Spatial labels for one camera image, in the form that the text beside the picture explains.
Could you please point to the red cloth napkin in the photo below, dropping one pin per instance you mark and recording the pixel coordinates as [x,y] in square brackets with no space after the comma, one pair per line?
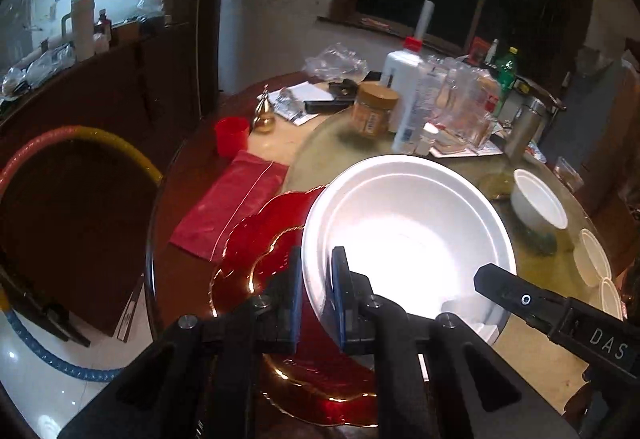
[243,188]

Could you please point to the stainless steel thermos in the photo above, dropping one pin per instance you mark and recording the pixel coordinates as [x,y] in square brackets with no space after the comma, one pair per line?
[526,124]

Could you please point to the colourful hula hoop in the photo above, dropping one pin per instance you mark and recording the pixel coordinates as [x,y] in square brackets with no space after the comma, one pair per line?
[76,204]

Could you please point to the green plastic bottle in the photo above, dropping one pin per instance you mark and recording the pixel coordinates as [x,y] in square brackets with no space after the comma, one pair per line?
[507,68]

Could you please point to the clear glass mug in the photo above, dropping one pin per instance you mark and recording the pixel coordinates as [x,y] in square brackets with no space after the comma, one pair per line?
[469,114]

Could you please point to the small white pill bottle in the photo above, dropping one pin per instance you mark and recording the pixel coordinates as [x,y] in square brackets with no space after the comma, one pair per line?
[428,137]

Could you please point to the white red liquor bottle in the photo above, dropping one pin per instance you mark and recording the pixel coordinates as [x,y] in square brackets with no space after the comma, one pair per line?
[401,73]

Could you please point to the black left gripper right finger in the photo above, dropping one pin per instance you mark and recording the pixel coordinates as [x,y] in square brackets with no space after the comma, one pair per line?
[435,378]

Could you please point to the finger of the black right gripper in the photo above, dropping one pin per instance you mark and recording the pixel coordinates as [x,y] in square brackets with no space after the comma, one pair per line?
[538,308]

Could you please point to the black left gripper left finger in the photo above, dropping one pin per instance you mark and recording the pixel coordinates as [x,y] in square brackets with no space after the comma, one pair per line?
[199,379]

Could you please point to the red plastic cup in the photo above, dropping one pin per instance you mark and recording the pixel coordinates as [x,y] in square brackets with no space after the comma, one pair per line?
[231,136]

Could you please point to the white lotion tube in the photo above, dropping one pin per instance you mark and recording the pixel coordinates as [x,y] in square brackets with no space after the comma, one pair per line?
[414,110]

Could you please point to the large white foam bowl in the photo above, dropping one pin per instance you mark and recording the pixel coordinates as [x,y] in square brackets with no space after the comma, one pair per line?
[417,230]

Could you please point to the printed paper sheet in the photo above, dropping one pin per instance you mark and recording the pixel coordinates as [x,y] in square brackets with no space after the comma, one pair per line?
[465,149]

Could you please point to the red scalloped glass plate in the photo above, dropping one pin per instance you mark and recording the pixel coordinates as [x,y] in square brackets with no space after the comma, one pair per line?
[317,384]

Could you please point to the small white paper bowl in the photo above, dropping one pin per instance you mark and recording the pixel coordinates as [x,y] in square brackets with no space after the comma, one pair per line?
[535,204]

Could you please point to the brown lidded jar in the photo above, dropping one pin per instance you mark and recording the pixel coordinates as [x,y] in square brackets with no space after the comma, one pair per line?
[372,109]

